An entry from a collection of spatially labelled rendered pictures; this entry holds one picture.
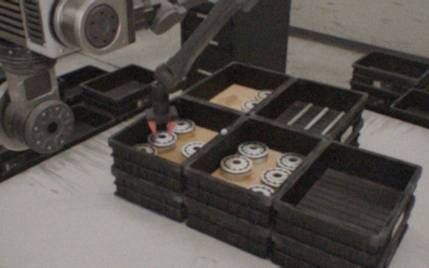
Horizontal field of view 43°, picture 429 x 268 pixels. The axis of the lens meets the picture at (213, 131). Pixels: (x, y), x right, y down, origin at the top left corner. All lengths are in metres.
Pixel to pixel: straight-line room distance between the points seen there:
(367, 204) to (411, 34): 3.42
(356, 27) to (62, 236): 3.91
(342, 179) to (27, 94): 0.98
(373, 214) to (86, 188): 0.97
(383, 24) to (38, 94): 3.99
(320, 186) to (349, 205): 0.12
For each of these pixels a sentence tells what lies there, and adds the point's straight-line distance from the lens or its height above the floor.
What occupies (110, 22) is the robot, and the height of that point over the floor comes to 1.45.
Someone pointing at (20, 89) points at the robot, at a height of 1.25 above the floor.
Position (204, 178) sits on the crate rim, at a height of 0.92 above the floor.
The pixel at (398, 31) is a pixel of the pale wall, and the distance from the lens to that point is 5.04.
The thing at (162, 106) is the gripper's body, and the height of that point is 1.00.
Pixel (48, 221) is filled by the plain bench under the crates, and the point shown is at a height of 0.70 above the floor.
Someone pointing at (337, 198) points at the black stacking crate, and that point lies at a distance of 1.69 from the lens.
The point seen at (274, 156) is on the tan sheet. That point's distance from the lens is 1.86.
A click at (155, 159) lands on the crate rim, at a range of 1.66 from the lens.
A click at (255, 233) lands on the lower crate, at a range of 1.58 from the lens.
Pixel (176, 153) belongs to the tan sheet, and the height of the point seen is 0.83.
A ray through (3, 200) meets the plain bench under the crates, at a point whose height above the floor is 0.70.
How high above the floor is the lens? 1.81
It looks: 29 degrees down
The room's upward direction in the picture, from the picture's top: straight up
